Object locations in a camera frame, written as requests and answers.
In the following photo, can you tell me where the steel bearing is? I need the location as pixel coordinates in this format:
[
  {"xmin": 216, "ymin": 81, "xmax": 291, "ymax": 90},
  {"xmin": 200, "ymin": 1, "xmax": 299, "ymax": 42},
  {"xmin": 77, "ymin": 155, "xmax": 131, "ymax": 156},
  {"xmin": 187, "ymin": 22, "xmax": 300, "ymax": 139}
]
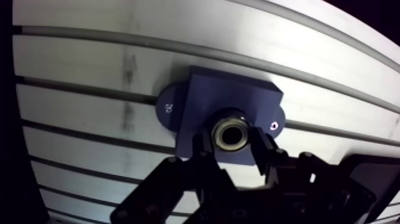
[{"xmin": 211, "ymin": 117, "xmax": 251, "ymax": 152}]

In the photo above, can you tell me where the black tray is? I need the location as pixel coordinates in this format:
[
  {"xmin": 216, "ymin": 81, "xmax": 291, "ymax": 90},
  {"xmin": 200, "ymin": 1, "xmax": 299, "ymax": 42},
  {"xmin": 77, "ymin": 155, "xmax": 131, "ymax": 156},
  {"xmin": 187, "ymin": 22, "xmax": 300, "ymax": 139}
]
[{"xmin": 336, "ymin": 153, "xmax": 400, "ymax": 224}]

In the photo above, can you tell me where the dark blue-grey housing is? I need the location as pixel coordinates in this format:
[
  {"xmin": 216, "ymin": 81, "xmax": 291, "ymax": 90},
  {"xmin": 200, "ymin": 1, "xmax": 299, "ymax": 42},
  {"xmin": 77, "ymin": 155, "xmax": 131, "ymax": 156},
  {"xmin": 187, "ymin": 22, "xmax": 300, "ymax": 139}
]
[{"xmin": 155, "ymin": 65, "xmax": 286, "ymax": 166}]

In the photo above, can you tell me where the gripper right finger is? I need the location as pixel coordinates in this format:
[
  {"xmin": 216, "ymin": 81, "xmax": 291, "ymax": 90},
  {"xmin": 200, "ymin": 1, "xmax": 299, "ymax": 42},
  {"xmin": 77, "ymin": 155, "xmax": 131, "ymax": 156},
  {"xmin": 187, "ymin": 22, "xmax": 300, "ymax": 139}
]
[{"xmin": 248, "ymin": 126, "xmax": 377, "ymax": 224}]

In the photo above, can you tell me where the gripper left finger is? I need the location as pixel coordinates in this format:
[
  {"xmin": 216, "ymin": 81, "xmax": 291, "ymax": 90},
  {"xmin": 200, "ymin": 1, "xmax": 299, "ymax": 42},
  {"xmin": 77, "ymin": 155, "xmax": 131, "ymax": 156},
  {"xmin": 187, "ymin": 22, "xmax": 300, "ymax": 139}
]
[{"xmin": 110, "ymin": 129, "xmax": 241, "ymax": 224}]

